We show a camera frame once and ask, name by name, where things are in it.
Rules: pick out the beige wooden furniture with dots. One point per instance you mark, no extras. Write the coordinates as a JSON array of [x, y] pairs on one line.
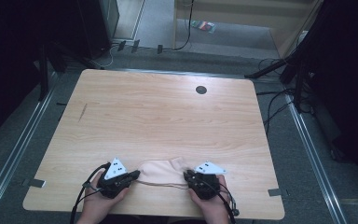
[[230, 12]]

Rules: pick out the dark curtain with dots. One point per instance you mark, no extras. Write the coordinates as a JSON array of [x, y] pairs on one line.
[[9, 62], [348, 77]]

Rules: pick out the colourful packet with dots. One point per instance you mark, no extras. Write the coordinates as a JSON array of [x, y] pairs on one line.
[[203, 26]]

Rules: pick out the metal floor rail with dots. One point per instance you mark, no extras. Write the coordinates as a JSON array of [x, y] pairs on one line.
[[310, 149], [12, 155]]

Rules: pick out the person's left hand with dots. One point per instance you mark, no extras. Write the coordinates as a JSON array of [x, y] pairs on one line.
[[101, 203]]

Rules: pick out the person's right hand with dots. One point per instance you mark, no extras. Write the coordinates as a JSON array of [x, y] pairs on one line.
[[209, 207]]

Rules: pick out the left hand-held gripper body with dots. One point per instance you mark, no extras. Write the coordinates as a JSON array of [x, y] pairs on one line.
[[115, 179]]

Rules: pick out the small black block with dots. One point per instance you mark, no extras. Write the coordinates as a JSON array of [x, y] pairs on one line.
[[135, 46], [121, 45], [159, 49]]

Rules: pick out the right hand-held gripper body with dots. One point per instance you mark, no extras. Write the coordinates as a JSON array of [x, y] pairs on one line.
[[206, 182]]

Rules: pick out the grey tape piece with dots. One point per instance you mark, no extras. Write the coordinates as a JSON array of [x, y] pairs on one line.
[[34, 183], [275, 192]]

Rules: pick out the black round table grommet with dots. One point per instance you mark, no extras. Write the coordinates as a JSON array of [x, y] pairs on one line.
[[201, 90]]

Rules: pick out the black cabinet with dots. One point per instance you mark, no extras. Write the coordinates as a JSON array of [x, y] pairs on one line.
[[96, 28]]

